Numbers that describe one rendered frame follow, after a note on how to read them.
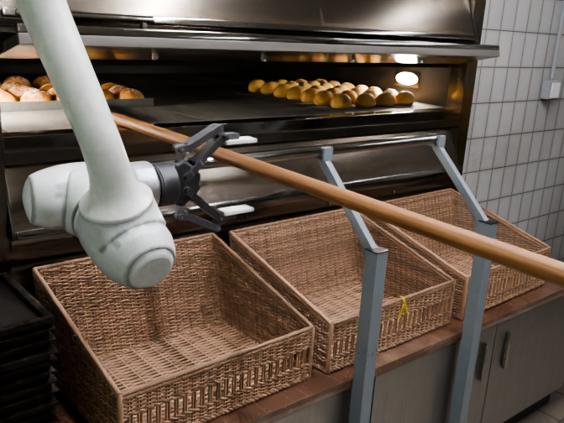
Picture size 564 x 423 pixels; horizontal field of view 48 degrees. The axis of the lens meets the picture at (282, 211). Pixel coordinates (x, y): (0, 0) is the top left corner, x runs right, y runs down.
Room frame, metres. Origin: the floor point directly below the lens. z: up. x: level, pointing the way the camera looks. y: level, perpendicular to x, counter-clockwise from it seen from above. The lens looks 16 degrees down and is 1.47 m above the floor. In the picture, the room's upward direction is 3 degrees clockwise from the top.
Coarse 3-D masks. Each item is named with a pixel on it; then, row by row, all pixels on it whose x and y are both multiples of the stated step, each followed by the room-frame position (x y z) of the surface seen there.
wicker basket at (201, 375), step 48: (192, 240) 1.77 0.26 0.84; (48, 288) 1.40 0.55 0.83; (96, 288) 1.55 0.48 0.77; (144, 288) 1.64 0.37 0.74; (240, 288) 1.71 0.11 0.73; (96, 336) 1.52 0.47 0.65; (144, 336) 1.60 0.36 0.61; (192, 336) 1.67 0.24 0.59; (240, 336) 1.67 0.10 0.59; (288, 336) 1.42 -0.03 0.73; (96, 384) 1.21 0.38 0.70; (144, 384) 1.16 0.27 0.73; (192, 384) 1.24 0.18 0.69; (240, 384) 1.33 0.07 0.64; (288, 384) 1.43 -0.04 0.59
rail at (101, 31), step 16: (16, 32) 1.38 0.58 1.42; (80, 32) 1.45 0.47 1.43; (96, 32) 1.48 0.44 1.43; (112, 32) 1.50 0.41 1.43; (128, 32) 1.53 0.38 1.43; (144, 32) 1.56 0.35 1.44; (160, 32) 1.58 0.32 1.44; (176, 32) 1.61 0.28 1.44; (192, 32) 1.64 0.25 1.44; (208, 32) 1.67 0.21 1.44; (448, 48) 2.31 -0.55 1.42; (464, 48) 2.37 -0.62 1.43; (480, 48) 2.44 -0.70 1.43; (496, 48) 2.50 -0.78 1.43
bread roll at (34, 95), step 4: (28, 92) 1.93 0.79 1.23; (32, 92) 1.94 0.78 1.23; (36, 92) 1.94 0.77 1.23; (40, 92) 1.95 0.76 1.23; (44, 92) 1.96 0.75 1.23; (24, 96) 1.93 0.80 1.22; (28, 96) 1.92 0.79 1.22; (32, 96) 1.93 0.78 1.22; (36, 96) 1.93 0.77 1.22; (40, 96) 1.94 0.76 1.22; (44, 96) 1.95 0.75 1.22; (48, 96) 1.96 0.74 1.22; (20, 100) 1.93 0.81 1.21; (24, 100) 1.92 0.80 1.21; (28, 100) 1.92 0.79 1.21; (32, 100) 1.92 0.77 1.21; (36, 100) 1.93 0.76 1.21; (40, 100) 1.93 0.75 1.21; (44, 100) 1.94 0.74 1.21; (48, 100) 1.95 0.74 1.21; (52, 100) 1.97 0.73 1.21
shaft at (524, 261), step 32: (160, 128) 1.55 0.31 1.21; (224, 160) 1.32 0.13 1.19; (256, 160) 1.25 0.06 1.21; (320, 192) 1.09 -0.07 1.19; (352, 192) 1.04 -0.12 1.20; (416, 224) 0.92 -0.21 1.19; (448, 224) 0.89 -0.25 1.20; (480, 256) 0.84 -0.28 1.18; (512, 256) 0.80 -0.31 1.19; (544, 256) 0.78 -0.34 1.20
